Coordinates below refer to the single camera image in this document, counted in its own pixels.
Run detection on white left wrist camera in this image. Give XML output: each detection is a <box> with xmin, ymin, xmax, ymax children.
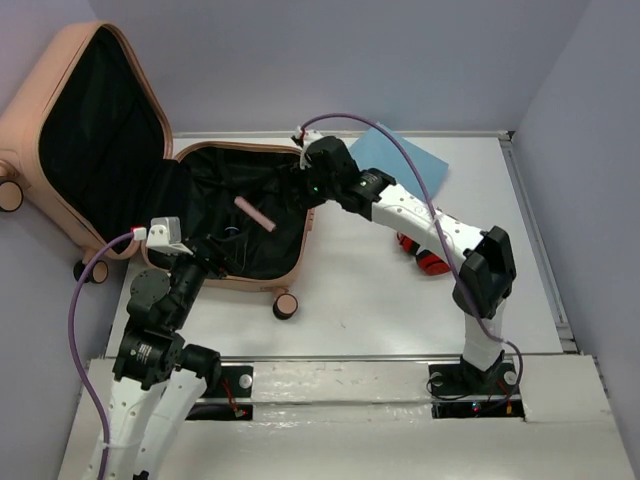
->
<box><xmin>146</xmin><ymin>216</ymin><xmax>193</xmax><ymax>255</ymax></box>

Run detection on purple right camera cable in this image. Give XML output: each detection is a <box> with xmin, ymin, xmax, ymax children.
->
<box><xmin>292</xmin><ymin>113</ymin><xmax>524</xmax><ymax>414</ymax></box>

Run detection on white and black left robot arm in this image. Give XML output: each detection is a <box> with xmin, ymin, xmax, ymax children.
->
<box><xmin>84</xmin><ymin>226</ymin><xmax>236</xmax><ymax>479</ymax></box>

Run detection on red and black headphones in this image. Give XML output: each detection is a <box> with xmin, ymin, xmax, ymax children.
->
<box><xmin>396</xmin><ymin>232</ymin><xmax>450</xmax><ymax>276</ymax></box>

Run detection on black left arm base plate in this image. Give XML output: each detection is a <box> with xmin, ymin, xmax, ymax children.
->
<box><xmin>187</xmin><ymin>365</ymin><xmax>254</xmax><ymax>421</ymax></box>

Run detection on purple camera cable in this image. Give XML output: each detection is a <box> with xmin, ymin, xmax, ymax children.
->
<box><xmin>292</xmin><ymin>113</ymin><xmax>524</xmax><ymax>414</ymax></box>
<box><xmin>67</xmin><ymin>228</ymin><xmax>147</xmax><ymax>480</ymax></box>

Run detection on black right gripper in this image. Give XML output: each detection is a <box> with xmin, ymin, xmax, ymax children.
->
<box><xmin>280</xmin><ymin>158</ymin><xmax>342</xmax><ymax>211</ymax></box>

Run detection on light blue cloth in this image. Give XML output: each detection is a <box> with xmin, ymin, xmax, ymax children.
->
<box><xmin>349</xmin><ymin>124</ymin><xmax>449</xmax><ymax>200</ymax></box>

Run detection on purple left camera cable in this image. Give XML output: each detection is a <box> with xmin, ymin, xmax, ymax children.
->
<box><xmin>67</xmin><ymin>228</ymin><xmax>147</xmax><ymax>480</ymax></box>

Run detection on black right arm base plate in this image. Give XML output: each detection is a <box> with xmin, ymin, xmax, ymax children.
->
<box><xmin>426</xmin><ymin>362</ymin><xmax>525</xmax><ymax>420</ymax></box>

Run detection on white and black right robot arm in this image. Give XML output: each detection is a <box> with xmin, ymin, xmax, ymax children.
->
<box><xmin>291</xmin><ymin>130</ymin><xmax>516</xmax><ymax>395</ymax></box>

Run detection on pink hard-shell suitcase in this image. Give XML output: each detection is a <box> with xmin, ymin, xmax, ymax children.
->
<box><xmin>1</xmin><ymin>21</ymin><xmax>313</xmax><ymax>320</ymax></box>

